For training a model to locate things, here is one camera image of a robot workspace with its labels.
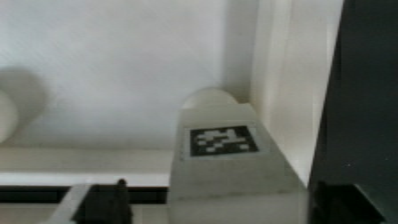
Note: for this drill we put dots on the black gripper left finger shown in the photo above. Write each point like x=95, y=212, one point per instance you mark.
x=95, y=205

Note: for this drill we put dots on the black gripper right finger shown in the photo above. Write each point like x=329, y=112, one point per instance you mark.
x=342, y=205

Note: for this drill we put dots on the white table leg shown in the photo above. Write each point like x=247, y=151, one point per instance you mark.
x=235, y=186

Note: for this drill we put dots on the white square tabletop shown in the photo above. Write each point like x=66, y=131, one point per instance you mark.
x=105, y=60

